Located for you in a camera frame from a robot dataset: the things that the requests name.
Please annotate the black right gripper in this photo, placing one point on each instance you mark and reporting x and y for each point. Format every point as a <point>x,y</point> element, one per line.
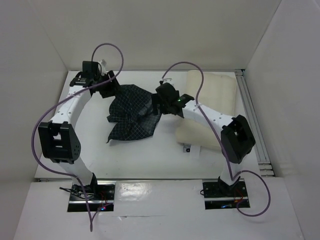
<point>155,104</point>

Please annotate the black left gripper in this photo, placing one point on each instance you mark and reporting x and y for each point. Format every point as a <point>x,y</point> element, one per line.
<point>112,88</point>

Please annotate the dark checked pillowcase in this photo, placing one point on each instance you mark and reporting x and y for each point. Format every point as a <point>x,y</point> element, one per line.
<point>132,113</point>

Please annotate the cream pillow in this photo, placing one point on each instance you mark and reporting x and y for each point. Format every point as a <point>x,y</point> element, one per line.
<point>219,93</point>

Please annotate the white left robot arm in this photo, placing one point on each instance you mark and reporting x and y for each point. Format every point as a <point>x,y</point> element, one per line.
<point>58,139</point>

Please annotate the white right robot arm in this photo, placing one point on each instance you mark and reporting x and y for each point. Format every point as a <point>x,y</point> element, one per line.
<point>232,132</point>

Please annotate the white pillow label tag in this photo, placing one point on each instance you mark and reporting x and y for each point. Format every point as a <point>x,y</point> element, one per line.
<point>193,151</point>

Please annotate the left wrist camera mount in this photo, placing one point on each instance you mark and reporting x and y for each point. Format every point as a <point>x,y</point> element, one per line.
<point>103,64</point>

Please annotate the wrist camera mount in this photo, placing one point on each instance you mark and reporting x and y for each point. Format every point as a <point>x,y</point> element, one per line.
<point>167,80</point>
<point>103,64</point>

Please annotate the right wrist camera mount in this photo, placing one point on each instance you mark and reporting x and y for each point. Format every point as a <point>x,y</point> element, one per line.
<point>167,80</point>

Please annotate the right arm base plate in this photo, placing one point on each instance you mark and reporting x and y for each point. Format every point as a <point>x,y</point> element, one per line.
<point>217,198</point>

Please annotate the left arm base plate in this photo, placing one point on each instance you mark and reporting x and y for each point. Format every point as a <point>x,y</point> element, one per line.
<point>102,199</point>

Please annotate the aluminium rail frame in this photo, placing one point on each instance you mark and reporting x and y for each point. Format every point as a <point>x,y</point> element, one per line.
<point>262,156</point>

